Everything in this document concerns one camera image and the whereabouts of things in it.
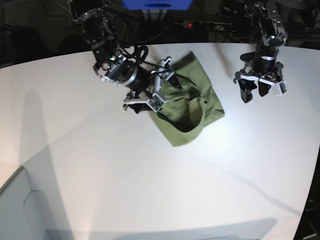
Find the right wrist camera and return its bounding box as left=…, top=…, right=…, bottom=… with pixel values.
left=147, top=92, right=168, bottom=113

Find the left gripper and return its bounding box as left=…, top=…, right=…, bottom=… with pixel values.
left=233, top=58, right=284, bottom=104

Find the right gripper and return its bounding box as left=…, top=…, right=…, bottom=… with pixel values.
left=123, top=56, right=183, bottom=114

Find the black power strip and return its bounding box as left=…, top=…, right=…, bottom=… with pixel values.
left=182, top=20, right=236, bottom=32

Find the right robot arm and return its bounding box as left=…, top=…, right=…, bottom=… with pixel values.
left=68, top=0, right=196, bottom=114

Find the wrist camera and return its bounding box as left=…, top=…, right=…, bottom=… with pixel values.
left=271, top=80, right=287, bottom=96
left=147, top=92, right=168, bottom=113

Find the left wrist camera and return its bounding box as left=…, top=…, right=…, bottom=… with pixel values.
left=271, top=80, right=287, bottom=96

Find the green T-shirt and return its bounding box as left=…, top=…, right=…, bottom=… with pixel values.
left=149, top=51, right=225, bottom=147

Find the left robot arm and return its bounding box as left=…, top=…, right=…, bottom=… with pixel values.
left=233, top=0, right=288, bottom=103

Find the grey panel at corner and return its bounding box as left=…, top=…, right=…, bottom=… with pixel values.
left=0, top=167, right=50, bottom=240

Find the blue box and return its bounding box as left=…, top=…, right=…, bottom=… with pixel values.
left=122, top=0, right=193, bottom=11

